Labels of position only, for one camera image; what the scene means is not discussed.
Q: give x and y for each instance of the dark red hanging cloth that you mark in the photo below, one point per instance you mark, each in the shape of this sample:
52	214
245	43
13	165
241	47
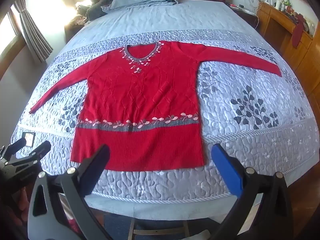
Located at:
298	30

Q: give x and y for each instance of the small black screen device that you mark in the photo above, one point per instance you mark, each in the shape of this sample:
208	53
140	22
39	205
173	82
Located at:
29	139

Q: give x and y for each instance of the red knit sweater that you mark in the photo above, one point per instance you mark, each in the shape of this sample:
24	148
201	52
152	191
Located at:
140	100

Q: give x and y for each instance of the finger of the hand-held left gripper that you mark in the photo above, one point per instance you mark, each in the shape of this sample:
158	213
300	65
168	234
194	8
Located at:
17	147
40	151

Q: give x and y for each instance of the wooden stool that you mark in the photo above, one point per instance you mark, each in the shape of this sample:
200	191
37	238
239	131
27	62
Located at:
160	230

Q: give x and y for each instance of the brown cloth pile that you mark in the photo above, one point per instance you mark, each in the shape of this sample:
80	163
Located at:
81	13

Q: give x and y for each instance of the grey quilted leaf-print bedspread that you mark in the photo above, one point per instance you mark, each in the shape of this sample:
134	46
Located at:
245	135

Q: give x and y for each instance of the dark wooden nightstand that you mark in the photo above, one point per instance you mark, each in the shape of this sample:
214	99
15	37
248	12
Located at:
243	15

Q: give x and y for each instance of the light wooden cabinet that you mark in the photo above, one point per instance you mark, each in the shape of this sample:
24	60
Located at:
282	35

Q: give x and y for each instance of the beige curtain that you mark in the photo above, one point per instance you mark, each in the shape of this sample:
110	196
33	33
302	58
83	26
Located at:
32	32

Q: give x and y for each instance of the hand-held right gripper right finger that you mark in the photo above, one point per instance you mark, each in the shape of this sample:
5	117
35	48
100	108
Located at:
226	167

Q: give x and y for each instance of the window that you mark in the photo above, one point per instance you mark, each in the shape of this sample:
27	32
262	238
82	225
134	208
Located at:
10	35

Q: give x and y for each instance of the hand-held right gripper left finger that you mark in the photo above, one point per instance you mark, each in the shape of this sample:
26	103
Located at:
101	160

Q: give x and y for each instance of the dark grey clothes pile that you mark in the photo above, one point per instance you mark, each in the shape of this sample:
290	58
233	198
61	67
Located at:
98	8

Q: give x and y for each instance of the folded blue-grey sheet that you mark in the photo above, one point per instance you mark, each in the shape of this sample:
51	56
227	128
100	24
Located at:
155	3

